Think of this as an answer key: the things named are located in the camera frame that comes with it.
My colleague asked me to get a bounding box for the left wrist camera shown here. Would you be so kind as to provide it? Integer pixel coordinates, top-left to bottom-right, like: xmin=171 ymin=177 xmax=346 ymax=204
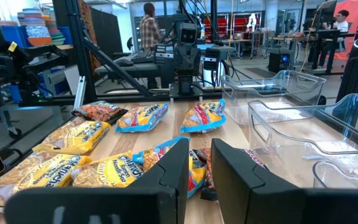
xmin=178 ymin=23 xmax=199 ymax=45

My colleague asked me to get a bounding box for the black fire noodle pack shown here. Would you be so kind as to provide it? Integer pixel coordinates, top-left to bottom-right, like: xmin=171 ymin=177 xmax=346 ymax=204
xmin=194 ymin=147 xmax=267 ymax=202
xmin=72 ymin=100 xmax=129 ymax=125

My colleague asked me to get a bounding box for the orange bowl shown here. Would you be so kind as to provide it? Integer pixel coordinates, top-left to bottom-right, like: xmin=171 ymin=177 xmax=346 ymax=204
xmin=27 ymin=36 xmax=53 ymax=47

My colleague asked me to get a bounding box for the black computer tower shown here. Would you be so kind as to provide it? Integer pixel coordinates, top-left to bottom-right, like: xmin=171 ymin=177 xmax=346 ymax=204
xmin=267 ymin=47 xmax=293 ymax=75

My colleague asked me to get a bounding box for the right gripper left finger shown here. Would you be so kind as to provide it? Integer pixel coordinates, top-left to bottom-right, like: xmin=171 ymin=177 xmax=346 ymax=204
xmin=4 ymin=138 xmax=190 ymax=224

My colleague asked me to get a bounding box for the white container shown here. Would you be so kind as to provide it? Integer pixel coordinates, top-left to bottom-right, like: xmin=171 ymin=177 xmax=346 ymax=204
xmin=202 ymin=60 xmax=227 ymax=88

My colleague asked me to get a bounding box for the black partition panel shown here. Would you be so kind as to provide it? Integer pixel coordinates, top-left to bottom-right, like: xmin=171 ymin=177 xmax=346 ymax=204
xmin=90 ymin=6 xmax=124 ymax=60

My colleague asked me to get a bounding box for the orange fabric panel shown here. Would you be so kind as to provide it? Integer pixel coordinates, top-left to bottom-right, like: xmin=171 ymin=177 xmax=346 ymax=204
xmin=333 ymin=0 xmax=358 ymax=62

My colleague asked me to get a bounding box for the silver aluminium extrusion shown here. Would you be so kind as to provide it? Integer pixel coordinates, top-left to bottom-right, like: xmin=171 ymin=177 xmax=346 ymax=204
xmin=73 ymin=75 xmax=87 ymax=110

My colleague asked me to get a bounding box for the patterned hanging fabric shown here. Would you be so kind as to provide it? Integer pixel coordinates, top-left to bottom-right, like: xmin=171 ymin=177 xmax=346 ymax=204
xmin=77 ymin=0 xmax=102 ymax=72

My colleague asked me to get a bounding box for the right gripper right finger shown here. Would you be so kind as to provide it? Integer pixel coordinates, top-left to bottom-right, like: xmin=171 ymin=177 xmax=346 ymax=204
xmin=211 ymin=138 xmax=358 ymax=224

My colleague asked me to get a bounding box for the black tower fan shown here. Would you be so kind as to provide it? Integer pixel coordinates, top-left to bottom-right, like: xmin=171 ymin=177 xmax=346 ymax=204
xmin=336 ymin=35 xmax=358 ymax=103

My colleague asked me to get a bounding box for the clear plastic bin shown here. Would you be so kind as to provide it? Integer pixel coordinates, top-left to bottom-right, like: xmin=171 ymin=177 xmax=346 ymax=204
xmin=221 ymin=70 xmax=327 ymax=126
xmin=311 ymin=151 xmax=358 ymax=190
xmin=247 ymin=93 xmax=358 ymax=190

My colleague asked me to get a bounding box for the black caster wheel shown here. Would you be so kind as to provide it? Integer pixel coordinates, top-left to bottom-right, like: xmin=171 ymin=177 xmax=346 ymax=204
xmin=7 ymin=127 xmax=24 ymax=140

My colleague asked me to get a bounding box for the black keyboard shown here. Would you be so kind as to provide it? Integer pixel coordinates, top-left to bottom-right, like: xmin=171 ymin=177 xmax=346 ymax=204
xmin=130 ymin=50 xmax=155 ymax=65

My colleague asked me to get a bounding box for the black computer mouse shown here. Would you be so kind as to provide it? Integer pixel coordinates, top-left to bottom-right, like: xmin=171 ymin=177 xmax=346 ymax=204
xmin=114 ymin=57 xmax=135 ymax=68

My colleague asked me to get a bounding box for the stack of colourful bowls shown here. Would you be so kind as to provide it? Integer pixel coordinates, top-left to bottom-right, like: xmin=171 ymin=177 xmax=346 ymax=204
xmin=22 ymin=8 xmax=43 ymax=28
xmin=41 ymin=8 xmax=67 ymax=47

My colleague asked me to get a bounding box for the grey desk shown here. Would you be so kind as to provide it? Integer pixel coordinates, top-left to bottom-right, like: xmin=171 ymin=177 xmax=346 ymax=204
xmin=93 ymin=43 xmax=237 ymax=82

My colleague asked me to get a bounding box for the black-and-white patterned bowl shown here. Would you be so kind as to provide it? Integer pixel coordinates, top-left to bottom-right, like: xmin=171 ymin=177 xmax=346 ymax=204
xmin=25 ymin=26 xmax=51 ymax=39

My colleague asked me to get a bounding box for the blue storage crate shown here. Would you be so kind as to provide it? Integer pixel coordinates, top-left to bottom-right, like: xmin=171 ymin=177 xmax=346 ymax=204
xmin=0 ymin=26 xmax=74 ymax=48

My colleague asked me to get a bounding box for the red shelving unit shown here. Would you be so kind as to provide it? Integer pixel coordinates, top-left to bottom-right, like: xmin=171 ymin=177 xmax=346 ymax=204
xmin=203 ymin=12 xmax=260 ymax=42

